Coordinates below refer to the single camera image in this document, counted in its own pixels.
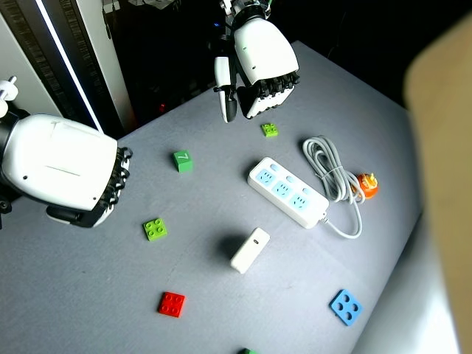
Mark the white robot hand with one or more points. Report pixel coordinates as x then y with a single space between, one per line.
62 162
263 48

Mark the white power strip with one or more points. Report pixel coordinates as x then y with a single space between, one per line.
287 191

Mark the white charger block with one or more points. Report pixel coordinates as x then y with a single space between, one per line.
249 252

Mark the small green toy brick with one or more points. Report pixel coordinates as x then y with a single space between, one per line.
270 130

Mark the white LED light strip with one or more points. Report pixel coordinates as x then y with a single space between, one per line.
69 66

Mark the white cabinet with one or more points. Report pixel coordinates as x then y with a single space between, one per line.
110 73

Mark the large green toy brick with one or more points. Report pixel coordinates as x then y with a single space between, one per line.
155 229

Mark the green number cube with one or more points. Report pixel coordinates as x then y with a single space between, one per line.
183 164

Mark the red toy brick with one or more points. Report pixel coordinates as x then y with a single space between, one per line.
172 304

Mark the grey table cloth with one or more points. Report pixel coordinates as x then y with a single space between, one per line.
258 324

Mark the dark green block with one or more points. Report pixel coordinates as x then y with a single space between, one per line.
247 351

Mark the blue four-hole foam block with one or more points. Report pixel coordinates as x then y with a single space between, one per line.
347 307

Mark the blurred beige post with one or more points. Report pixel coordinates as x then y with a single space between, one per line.
450 147

